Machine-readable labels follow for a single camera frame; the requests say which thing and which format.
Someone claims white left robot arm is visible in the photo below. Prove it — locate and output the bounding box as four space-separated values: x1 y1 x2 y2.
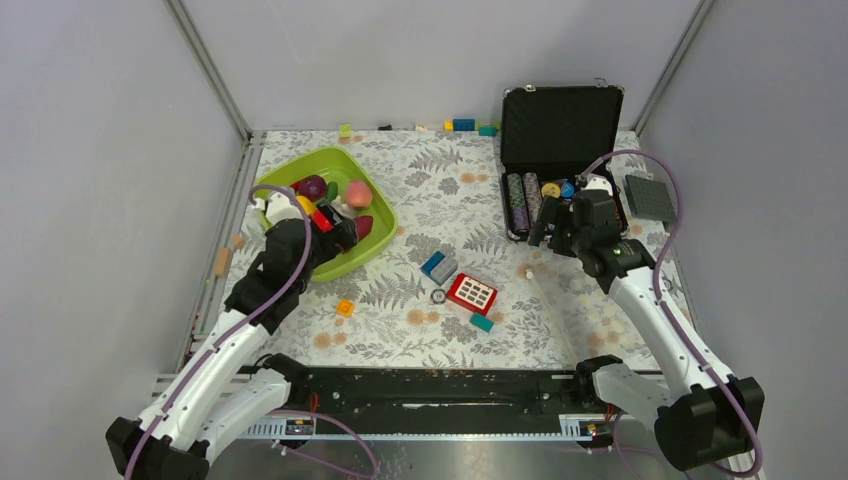
105 205 359 479

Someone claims orange toy block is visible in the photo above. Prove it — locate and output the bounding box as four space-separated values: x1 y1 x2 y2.
336 299 355 317

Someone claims yellow toy pear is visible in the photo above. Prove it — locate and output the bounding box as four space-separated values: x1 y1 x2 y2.
296 195 317 216

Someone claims maroon toy sweet potato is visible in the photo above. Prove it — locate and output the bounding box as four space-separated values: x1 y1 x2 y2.
354 215 374 241

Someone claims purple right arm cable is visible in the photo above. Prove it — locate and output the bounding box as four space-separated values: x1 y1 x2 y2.
579 149 764 480

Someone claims green toy cucumber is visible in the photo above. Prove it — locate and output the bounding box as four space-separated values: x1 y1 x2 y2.
325 182 339 202

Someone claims blue yellow block row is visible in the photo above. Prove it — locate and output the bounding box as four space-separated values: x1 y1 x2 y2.
443 118 499 137

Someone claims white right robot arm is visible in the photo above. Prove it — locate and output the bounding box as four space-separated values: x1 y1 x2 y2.
527 189 765 478

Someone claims red toy apple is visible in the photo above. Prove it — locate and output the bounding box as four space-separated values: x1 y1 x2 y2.
310 209 335 233

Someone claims blue grey toy block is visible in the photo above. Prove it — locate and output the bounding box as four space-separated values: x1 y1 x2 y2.
421 251 458 286

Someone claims grey building baseplate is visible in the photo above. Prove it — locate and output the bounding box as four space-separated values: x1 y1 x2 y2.
624 175 677 224

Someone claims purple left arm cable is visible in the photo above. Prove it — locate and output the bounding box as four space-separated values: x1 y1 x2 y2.
123 184 314 480

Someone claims red toy calculator block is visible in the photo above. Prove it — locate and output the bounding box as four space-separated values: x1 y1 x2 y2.
446 273 498 316

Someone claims green plastic tub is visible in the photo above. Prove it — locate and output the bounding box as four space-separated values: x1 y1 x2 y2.
255 147 399 283

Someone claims clear zip top bag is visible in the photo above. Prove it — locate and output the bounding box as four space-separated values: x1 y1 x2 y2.
525 269 578 367

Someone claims teal toy block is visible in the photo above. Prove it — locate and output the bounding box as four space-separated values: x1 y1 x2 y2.
469 313 494 333

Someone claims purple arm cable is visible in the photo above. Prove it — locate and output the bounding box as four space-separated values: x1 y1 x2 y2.
579 149 764 480
123 184 314 480

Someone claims floral table mat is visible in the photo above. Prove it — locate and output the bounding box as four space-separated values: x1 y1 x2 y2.
258 130 656 370

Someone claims purple toy onion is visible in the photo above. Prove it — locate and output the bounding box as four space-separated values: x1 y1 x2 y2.
297 175 328 202

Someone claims pink toy peach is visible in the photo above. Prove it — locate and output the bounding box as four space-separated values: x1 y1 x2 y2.
345 180 373 209

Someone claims black poker chip case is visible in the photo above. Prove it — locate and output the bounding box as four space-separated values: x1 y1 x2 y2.
499 85 624 242

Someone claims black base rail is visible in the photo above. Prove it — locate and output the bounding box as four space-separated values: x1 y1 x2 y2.
282 367 617 437

